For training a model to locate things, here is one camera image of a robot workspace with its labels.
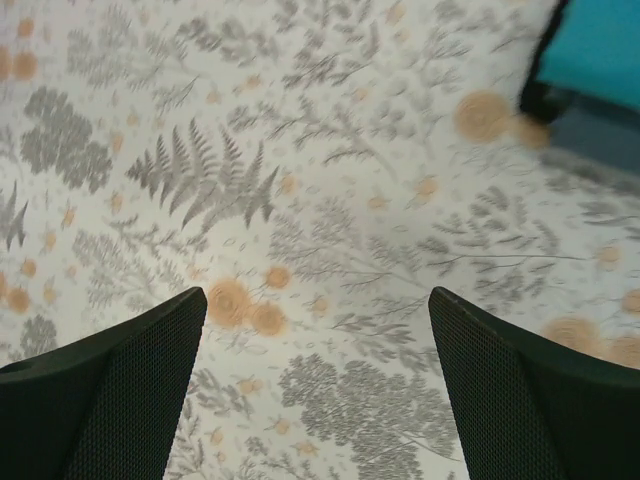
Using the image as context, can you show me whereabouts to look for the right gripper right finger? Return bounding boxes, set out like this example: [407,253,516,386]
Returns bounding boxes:
[428,287,639,480]

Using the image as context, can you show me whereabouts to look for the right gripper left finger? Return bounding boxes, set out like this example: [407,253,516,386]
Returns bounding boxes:
[1,287,207,480]

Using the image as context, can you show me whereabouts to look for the teal t shirt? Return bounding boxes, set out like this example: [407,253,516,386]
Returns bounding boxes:
[536,0,639,109]

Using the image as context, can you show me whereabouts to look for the folded grey-blue t shirt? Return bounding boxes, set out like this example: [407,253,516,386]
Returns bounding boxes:
[551,94,639,175]

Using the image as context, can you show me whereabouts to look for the floral table mat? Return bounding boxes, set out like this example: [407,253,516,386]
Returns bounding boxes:
[1,1,639,479]

